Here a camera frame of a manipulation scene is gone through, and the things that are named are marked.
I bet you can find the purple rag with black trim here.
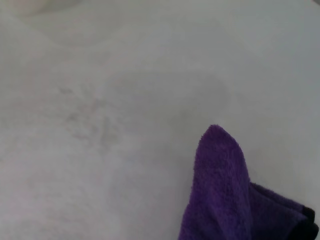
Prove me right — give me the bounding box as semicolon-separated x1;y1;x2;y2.
177;123;320;240

